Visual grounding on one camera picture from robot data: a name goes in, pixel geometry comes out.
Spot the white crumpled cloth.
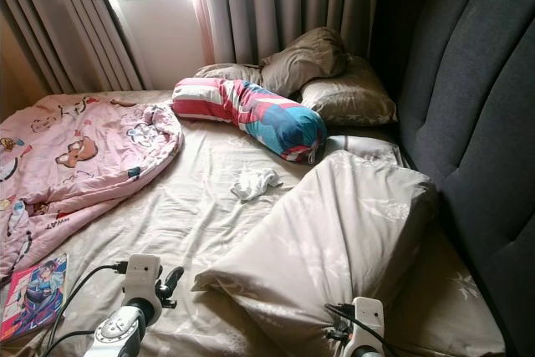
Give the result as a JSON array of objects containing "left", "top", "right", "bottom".
[{"left": 231, "top": 167, "right": 283, "bottom": 202}]

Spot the anime cover comic book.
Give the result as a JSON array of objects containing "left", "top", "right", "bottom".
[{"left": 0, "top": 253, "right": 69, "bottom": 343}]

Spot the grey white pillow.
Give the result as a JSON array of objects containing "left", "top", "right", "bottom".
[{"left": 324, "top": 134, "right": 404, "bottom": 166}]

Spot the beige floral bed sheet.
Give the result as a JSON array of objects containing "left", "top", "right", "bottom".
[{"left": 0, "top": 89, "right": 507, "bottom": 357}]

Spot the pink sheer curtain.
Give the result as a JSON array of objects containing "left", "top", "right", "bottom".
[{"left": 191, "top": 0, "right": 218, "bottom": 65}]

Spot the brown crumpled pillow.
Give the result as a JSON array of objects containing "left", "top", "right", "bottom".
[{"left": 257, "top": 27, "right": 350, "bottom": 97}]

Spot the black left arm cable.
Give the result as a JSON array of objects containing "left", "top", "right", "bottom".
[{"left": 42, "top": 261, "right": 130, "bottom": 357}]

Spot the dark grey upholstered headboard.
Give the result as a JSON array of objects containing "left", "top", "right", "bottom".
[{"left": 372, "top": 0, "right": 535, "bottom": 349}]

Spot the red white striped bolster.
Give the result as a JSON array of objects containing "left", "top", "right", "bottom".
[{"left": 171, "top": 77, "right": 329, "bottom": 164}]

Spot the large beige floral pillow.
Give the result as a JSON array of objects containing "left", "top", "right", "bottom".
[{"left": 192, "top": 150, "right": 440, "bottom": 357}]

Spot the pink cartoon print quilt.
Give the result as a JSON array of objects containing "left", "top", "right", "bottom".
[{"left": 0, "top": 94, "right": 185, "bottom": 278}]

